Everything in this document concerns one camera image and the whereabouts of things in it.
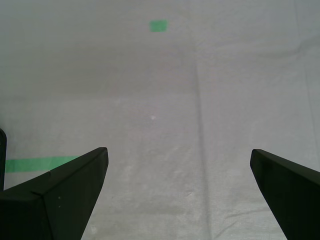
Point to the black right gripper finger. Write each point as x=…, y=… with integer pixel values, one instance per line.
x=295, y=195
x=62, y=200

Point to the black perforated plastic basket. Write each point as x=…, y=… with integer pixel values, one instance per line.
x=2, y=160

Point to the long green tape strip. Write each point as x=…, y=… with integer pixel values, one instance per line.
x=30, y=164

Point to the small green tape mark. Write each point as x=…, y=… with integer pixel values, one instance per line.
x=158, y=26

